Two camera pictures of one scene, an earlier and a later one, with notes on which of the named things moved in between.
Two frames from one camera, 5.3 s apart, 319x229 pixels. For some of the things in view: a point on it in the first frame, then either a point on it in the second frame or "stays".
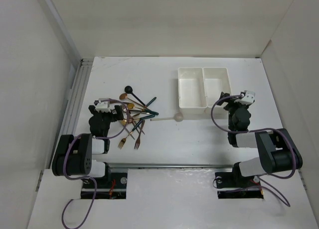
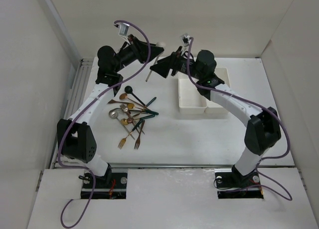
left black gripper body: x=107 y=117 → x=133 y=52
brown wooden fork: x=138 y=140 stays
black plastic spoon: x=128 y=89 stays
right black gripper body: x=232 y=105 → x=180 y=63
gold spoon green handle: x=131 y=106 stays
